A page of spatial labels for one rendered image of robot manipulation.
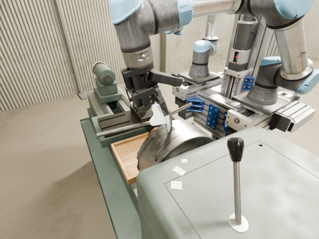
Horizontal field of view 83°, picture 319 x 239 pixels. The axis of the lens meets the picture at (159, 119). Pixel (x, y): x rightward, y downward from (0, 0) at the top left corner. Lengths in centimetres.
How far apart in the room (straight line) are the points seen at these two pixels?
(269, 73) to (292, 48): 24
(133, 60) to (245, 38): 89
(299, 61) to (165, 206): 74
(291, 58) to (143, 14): 62
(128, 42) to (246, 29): 89
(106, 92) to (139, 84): 120
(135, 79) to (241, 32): 88
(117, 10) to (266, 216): 52
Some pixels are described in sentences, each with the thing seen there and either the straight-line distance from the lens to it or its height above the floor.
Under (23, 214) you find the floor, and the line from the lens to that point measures 223.
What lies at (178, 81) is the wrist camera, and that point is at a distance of 55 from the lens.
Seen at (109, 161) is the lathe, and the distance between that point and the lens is 155.
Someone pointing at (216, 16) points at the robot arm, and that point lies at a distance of 146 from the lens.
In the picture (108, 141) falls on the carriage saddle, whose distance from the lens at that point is 116.
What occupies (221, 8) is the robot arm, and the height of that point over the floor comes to 160.
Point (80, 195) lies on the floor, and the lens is 211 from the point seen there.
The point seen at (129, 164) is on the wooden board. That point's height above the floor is 88.
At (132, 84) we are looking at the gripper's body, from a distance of 51.
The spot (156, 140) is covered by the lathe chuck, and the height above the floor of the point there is 121.
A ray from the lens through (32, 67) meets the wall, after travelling 396.
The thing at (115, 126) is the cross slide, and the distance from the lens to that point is 116.
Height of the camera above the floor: 162
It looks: 33 degrees down
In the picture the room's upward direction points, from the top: straight up
